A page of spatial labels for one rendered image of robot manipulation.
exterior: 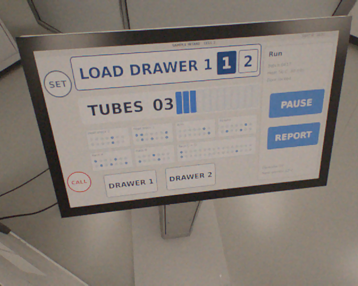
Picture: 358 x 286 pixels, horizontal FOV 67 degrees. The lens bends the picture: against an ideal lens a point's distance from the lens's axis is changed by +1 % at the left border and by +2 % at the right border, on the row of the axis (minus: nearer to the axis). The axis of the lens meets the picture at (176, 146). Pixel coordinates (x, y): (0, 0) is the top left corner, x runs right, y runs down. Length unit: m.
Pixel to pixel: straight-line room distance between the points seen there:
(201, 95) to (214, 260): 1.11
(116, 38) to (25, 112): 1.65
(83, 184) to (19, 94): 1.71
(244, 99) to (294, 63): 0.10
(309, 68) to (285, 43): 0.06
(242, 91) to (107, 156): 0.26
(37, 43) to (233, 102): 0.32
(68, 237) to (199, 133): 1.21
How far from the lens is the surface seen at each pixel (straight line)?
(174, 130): 0.46
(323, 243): 1.69
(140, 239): 1.46
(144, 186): 0.50
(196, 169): 0.50
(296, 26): 0.51
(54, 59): 0.46
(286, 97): 0.51
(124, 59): 0.44
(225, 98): 0.47
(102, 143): 0.47
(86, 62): 0.45
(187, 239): 1.45
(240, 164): 0.52
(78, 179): 0.51
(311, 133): 0.56
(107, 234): 1.53
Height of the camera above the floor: 1.46
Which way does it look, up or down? 60 degrees down
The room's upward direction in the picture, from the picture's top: 4 degrees clockwise
